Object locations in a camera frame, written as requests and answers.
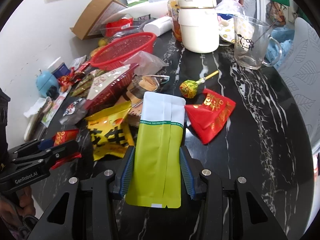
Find clear brown biscuit packet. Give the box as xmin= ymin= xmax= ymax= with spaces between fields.
xmin=116 ymin=75 xmax=170 ymax=127

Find white paper roll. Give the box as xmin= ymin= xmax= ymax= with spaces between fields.
xmin=143 ymin=16 xmax=171 ymax=37

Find green yellow lollipop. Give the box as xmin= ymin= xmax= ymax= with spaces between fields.
xmin=179 ymin=70 xmax=219 ymax=99

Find blue plastic bag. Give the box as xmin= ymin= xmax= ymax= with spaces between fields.
xmin=265 ymin=27 xmax=296 ymax=68

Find red gold snack packet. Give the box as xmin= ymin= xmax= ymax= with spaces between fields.
xmin=185 ymin=88 xmax=236 ymax=145

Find white leaf pattern chair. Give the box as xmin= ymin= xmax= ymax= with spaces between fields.
xmin=278 ymin=17 xmax=319 ymax=154

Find black white small packet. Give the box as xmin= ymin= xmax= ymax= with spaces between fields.
xmin=59 ymin=98 xmax=88 ymax=125

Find red bag in clear tray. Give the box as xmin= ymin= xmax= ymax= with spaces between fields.
xmin=100 ymin=18 xmax=152 ymax=38

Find red plastic basket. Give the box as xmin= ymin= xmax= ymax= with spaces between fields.
xmin=90 ymin=32 xmax=157 ymax=70

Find blue jar white lid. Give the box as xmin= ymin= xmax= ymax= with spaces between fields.
xmin=47 ymin=57 xmax=71 ymax=79

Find smiley pattern cloth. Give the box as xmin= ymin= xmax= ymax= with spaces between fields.
xmin=217 ymin=13 xmax=235 ymax=44

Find small red candy packet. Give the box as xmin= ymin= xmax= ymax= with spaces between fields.
xmin=50 ymin=128 xmax=82 ymax=170

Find blue round figurine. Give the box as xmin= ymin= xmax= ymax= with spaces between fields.
xmin=36 ymin=70 xmax=60 ymax=100

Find green brown snack packs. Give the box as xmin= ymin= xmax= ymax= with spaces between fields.
xmin=71 ymin=69 xmax=105 ymax=98

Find red white triangular packet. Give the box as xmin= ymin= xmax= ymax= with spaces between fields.
xmin=85 ymin=63 xmax=139 ymax=110

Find green white snack pouch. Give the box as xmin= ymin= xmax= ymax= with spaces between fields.
xmin=125 ymin=92 xmax=185 ymax=209

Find white pink plastic bag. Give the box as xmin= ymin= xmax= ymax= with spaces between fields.
xmin=216 ymin=0 xmax=251 ymax=16

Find yellow black snack bag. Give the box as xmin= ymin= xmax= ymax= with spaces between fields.
xmin=85 ymin=101 xmax=135 ymax=161

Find person's left hand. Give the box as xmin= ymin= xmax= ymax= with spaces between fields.
xmin=1 ymin=186 xmax=36 ymax=226

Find white thermos jug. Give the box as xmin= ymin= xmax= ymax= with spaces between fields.
xmin=176 ymin=0 xmax=219 ymax=54

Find red wrapped candies pile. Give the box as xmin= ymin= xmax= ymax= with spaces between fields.
xmin=58 ymin=61 xmax=90 ymax=93

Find cardboard box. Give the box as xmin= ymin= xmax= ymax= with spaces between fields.
xmin=70 ymin=0 xmax=127 ymax=40

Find glass mug with cat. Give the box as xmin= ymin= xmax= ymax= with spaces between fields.
xmin=234 ymin=15 xmax=283 ymax=70

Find clear plastic bag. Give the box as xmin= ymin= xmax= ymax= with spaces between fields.
xmin=121 ymin=51 xmax=168 ymax=76

